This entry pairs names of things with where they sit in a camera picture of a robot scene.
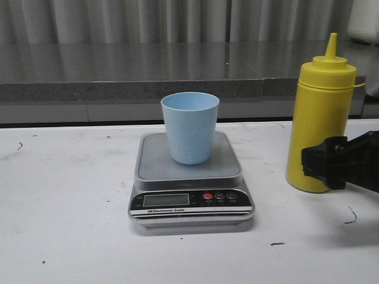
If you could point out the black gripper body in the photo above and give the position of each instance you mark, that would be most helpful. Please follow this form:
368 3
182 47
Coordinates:
358 161

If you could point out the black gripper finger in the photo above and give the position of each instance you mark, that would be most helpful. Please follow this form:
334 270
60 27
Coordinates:
329 179
315 157

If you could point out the yellow squeeze bottle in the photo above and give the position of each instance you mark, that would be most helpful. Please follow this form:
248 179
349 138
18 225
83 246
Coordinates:
323 99

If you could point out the light blue plastic cup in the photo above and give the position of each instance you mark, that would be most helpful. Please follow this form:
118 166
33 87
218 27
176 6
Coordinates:
190 123

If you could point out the silver electronic kitchen scale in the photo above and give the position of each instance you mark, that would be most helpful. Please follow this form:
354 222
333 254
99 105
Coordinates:
169 198

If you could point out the white appliance in background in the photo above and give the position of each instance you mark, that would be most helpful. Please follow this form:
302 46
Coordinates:
363 21

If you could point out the grey stone counter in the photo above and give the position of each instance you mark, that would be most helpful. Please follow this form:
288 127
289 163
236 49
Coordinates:
124 83

